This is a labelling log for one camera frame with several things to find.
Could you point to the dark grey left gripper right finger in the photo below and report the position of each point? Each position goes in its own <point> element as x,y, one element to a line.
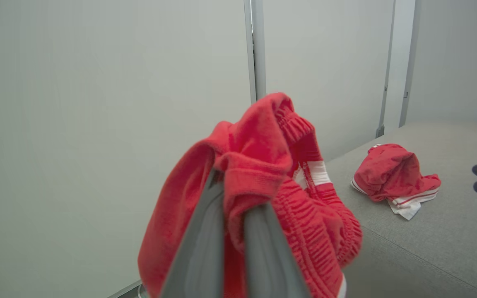
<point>269,256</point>

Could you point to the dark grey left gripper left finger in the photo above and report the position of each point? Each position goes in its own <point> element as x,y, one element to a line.
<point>199,248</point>

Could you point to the red jersey with white trim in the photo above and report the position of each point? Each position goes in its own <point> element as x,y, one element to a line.
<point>387,174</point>

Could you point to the red shorts with white stripes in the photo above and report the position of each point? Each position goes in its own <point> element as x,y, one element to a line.
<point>255,140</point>

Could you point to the grey fabric sofa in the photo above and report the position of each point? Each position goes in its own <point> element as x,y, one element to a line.
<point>429,256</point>

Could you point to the narrow grey partition panel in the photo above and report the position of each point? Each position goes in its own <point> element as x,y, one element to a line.
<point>458,54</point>

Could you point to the large grey partition panel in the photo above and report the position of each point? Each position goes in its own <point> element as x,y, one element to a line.
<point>97,124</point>

